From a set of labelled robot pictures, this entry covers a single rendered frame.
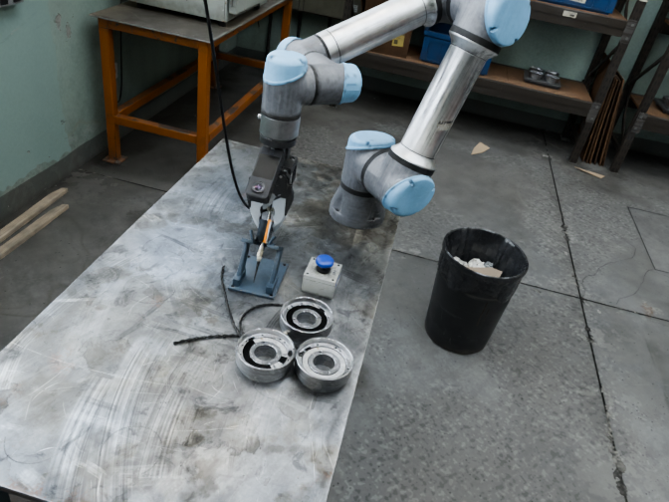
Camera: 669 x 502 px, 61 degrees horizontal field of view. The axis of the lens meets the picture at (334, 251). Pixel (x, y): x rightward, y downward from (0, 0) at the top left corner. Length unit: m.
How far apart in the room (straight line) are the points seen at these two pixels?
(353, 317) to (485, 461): 1.03
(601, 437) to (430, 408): 0.64
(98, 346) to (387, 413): 1.24
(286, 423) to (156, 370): 0.25
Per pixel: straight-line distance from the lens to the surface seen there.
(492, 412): 2.24
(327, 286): 1.20
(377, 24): 1.27
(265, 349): 1.06
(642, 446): 2.45
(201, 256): 1.30
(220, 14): 3.11
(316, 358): 1.05
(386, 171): 1.31
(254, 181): 1.08
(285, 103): 1.06
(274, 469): 0.93
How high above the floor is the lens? 1.57
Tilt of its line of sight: 34 degrees down
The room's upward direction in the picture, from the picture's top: 11 degrees clockwise
